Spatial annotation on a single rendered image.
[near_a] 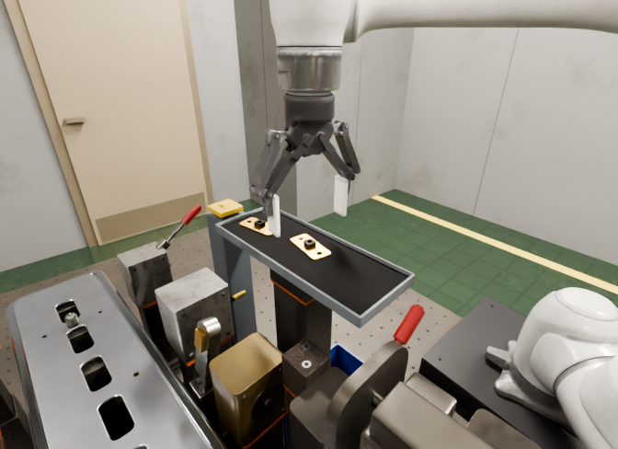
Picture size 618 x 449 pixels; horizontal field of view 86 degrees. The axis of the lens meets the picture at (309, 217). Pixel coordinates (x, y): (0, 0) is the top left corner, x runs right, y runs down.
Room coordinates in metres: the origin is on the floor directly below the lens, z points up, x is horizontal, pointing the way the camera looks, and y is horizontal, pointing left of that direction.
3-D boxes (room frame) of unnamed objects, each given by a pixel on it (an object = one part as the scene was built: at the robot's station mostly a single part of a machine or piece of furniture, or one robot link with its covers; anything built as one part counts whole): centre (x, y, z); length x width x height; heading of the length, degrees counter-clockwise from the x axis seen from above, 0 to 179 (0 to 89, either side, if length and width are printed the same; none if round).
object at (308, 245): (0.51, 0.00, 1.17); 0.08 x 0.04 x 0.01; 33
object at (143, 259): (0.66, 0.37, 0.88); 0.12 x 0.07 x 0.36; 134
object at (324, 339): (0.51, 0.01, 0.92); 0.10 x 0.08 x 0.45; 44
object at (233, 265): (0.69, 0.19, 0.92); 0.08 x 0.08 x 0.44; 44
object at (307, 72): (0.51, 0.00, 1.45); 0.09 x 0.09 x 0.06
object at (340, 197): (0.55, -0.06, 1.24); 0.03 x 0.01 x 0.07; 33
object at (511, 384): (0.55, -0.55, 0.79); 0.22 x 0.18 x 0.06; 51
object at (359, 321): (0.51, 0.01, 1.16); 0.37 x 0.14 x 0.02; 44
